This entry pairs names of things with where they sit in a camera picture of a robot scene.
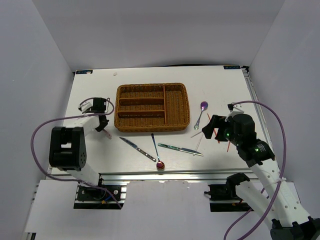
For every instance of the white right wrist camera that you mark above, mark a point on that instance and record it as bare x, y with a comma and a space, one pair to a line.
234, 109

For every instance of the blue table label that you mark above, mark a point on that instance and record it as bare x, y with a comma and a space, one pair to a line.
232, 67
84, 72

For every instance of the left blue table label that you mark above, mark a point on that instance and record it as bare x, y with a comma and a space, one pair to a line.
84, 72

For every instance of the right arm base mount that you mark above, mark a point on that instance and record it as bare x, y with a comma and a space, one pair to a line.
221, 199

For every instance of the aluminium table frame rail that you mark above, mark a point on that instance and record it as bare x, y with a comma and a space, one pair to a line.
115, 159

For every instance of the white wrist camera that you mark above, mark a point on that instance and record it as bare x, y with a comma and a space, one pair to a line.
234, 109
85, 106

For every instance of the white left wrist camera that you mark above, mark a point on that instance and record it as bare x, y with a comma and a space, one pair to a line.
85, 106

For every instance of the green handled table knife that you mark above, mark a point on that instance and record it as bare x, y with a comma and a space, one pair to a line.
180, 149

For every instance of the right blue table label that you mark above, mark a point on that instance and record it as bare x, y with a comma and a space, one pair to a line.
232, 67

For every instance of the woven wicker cutlery tray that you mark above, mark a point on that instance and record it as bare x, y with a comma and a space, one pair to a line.
151, 107

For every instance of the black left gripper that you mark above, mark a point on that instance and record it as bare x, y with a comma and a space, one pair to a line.
98, 129

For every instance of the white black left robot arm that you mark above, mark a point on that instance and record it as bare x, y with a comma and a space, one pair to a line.
68, 150

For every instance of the iridescent round bowl spoon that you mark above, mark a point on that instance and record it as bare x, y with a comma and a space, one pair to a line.
159, 165

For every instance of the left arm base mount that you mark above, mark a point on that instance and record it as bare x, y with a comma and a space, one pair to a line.
88, 198

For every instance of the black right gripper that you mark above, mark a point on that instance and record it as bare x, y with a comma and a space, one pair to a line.
208, 130

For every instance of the red chopstick upper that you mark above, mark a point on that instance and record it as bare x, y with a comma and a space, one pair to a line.
214, 131

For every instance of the pink handled fork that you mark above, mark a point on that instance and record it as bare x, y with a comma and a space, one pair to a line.
109, 136

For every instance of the purple iridescent spoon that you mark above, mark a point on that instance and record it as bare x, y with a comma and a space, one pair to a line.
203, 106

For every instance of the white chopstick long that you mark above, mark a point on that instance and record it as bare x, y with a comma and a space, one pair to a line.
199, 142

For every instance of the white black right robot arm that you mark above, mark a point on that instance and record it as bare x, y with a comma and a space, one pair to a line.
280, 210

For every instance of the silver patterned table knife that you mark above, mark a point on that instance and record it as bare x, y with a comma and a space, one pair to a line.
130, 143

